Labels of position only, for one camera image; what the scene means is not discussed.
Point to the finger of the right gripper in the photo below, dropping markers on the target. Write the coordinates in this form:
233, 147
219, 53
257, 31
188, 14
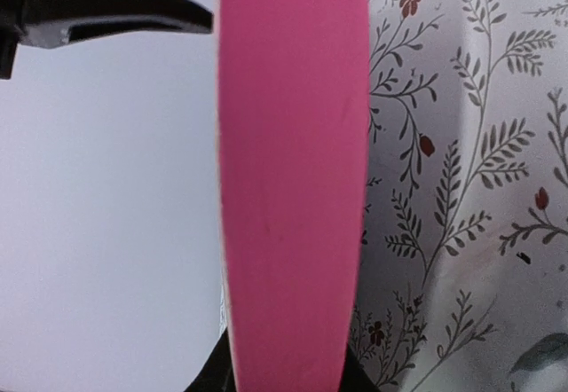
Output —
50, 24

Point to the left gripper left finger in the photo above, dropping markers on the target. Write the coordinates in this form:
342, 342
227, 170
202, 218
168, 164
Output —
217, 373

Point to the pink picture frame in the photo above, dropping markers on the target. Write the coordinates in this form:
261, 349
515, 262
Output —
292, 142

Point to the floral patterned table mat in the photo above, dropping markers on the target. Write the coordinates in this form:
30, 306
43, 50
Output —
463, 275

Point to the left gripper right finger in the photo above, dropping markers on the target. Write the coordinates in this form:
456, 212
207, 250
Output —
354, 377

